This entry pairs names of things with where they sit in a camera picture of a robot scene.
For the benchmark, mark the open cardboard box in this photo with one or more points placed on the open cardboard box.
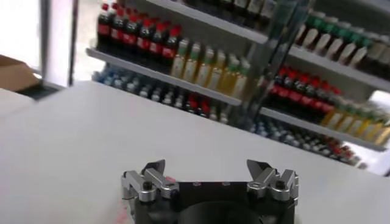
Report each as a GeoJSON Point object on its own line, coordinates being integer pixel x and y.
{"type": "Point", "coordinates": [15, 76]}

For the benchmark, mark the yellow tea bottle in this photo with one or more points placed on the yellow tea bottle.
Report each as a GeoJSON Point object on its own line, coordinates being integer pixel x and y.
{"type": "Point", "coordinates": [179, 62]}
{"type": "Point", "coordinates": [203, 70]}
{"type": "Point", "coordinates": [356, 126]}
{"type": "Point", "coordinates": [377, 134]}
{"type": "Point", "coordinates": [385, 137]}
{"type": "Point", "coordinates": [367, 130]}
{"type": "Point", "coordinates": [216, 74]}
{"type": "Point", "coordinates": [229, 79]}
{"type": "Point", "coordinates": [330, 118]}
{"type": "Point", "coordinates": [343, 122]}
{"type": "Point", "coordinates": [240, 83]}
{"type": "Point", "coordinates": [191, 65]}

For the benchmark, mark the dark tea bottle green cap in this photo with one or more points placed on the dark tea bottle green cap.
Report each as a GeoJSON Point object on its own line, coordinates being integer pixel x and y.
{"type": "Point", "coordinates": [310, 36]}
{"type": "Point", "coordinates": [323, 42]}
{"type": "Point", "coordinates": [335, 47]}
{"type": "Point", "coordinates": [359, 56]}
{"type": "Point", "coordinates": [347, 51]}

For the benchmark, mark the black window post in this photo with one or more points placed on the black window post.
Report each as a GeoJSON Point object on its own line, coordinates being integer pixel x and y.
{"type": "Point", "coordinates": [73, 45]}

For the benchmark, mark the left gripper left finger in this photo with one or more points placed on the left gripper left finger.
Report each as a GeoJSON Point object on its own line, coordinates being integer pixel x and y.
{"type": "Point", "coordinates": [149, 182]}

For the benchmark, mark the grey metal shelf rack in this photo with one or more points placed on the grey metal shelf rack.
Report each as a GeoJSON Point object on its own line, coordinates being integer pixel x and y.
{"type": "Point", "coordinates": [335, 67]}
{"type": "Point", "coordinates": [152, 74]}

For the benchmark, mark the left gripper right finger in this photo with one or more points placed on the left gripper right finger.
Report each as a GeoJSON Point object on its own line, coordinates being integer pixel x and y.
{"type": "Point", "coordinates": [265, 182]}

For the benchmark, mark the cola bottle red cap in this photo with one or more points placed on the cola bottle red cap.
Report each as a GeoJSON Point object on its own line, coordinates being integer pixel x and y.
{"type": "Point", "coordinates": [327, 108]}
{"type": "Point", "coordinates": [103, 30]}
{"type": "Point", "coordinates": [317, 104]}
{"type": "Point", "coordinates": [116, 33]}
{"type": "Point", "coordinates": [276, 89]}
{"type": "Point", "coordinates": [130, 38]}
{"type": "Point", "coordinates": [297, 96]}
{"type": "Point", "coordinates": [169, 51]}
{"type": "Point", "coordinates": [156, 47]}
{"type": "Point", "coordinates": [287, 92]}
{"type": "Point", "coordinates": [143, 42]}
{"type": "Point", "coordinates": [307, 100]}

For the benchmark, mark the dark drink bottle beige label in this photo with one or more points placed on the dark drink bottle beige label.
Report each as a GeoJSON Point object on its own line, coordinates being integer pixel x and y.
{"type": "Point", "coordinates": [375, 59]}

